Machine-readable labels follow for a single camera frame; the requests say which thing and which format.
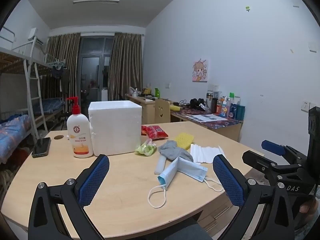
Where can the black headphones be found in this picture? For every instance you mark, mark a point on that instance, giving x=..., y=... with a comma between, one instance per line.
x=196, y=103

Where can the white metal bunk bed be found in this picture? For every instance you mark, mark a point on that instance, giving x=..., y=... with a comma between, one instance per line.
x=12, y=61

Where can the yellow sponge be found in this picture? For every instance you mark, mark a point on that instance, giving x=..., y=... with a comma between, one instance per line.
x=175, y=108

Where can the white foam tube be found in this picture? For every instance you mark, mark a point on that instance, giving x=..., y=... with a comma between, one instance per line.
x=160, y=165

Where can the white cabinet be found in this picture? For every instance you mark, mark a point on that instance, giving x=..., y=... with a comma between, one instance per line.
x=104, y=95

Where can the black smartphone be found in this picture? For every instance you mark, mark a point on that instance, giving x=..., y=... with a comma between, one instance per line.
x=41, y=147

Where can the patterned desk mat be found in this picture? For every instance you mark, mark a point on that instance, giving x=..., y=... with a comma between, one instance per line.
x=225, y=124

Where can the blue plaid mattress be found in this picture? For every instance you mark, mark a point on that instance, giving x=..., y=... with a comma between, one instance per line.
x=50, y=105

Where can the cluster of toiletry bottles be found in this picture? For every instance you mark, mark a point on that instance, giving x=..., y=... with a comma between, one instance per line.
x=232, y=110

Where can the white lotion bottle red pump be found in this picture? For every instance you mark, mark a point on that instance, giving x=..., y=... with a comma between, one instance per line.
x=79, y=135

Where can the ceiling tube light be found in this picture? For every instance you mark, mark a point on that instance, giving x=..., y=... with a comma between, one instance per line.
x=96, y=1

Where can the white tissue sheet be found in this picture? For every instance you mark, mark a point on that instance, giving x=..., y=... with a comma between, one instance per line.
x=205, y=152

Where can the glass balcony door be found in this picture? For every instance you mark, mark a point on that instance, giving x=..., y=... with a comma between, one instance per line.
x=90, y=67

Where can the blue face mask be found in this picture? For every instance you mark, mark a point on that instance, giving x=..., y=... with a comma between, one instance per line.
x=186, y=170

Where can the brown curtain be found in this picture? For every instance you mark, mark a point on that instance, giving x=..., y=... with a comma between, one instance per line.
x=125, y=65
x=65, y=60

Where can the cartoon wall poster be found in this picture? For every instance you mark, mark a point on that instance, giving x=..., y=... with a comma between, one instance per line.
x=200, y=70

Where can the red snack packet white label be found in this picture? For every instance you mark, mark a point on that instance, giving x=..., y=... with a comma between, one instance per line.
x=157, y=131

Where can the person's right hand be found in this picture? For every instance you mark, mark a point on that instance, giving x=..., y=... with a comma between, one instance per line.
x=308, y=208

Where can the white kettle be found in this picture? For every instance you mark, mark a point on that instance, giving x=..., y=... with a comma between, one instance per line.
x=135, y=93

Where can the dark hanging clothes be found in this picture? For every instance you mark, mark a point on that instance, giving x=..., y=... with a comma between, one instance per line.
x=59, y=75

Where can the yellow foam net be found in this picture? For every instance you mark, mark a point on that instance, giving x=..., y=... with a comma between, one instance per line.
x=184, y=141

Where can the white air conditioner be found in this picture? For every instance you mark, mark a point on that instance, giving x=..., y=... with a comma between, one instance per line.
x=35, y=35

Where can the light green wrapper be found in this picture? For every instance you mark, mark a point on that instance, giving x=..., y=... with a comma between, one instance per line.
x=145, y=148

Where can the printed paper sheets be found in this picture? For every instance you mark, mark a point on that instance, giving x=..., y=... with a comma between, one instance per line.
x=207, y=118

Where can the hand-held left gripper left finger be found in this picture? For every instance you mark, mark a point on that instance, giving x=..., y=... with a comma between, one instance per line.
x=93, y=180

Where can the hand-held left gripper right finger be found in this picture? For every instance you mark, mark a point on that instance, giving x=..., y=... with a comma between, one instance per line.
x=228, y=180

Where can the long wooden desk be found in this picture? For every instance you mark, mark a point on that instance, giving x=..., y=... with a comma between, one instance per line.
x=147, y=110

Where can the white foam box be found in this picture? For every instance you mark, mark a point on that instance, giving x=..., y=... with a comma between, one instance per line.
x=115, y=127

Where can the yellow box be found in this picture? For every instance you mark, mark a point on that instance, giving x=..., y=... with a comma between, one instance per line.
x=147, y=91

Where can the white wall socket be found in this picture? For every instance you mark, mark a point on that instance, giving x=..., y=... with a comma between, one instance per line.
x=305, y=106
x=210, y=87

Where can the red cloth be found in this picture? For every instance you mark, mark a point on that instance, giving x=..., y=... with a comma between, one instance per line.
x=21, y=153

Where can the wooden chair with smiley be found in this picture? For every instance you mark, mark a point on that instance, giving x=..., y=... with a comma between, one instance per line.
x=162, y=111

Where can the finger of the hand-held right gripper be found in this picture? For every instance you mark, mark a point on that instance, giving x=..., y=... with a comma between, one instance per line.
x=260, y=162
x=272, y=147

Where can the dark red snack packet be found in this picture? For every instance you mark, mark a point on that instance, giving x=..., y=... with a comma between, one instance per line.
x=143, y=130

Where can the dark grey clothing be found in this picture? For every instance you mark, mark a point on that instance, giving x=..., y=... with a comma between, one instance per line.
x=185, y=231

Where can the blue orange quilt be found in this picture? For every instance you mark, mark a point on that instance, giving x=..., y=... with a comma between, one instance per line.
x=12, y=135

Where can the white bed ladder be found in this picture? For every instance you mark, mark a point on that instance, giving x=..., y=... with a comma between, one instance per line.
x=37, y=97

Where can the grey sock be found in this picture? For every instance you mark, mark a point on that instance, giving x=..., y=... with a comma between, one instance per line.
x=172, y=150

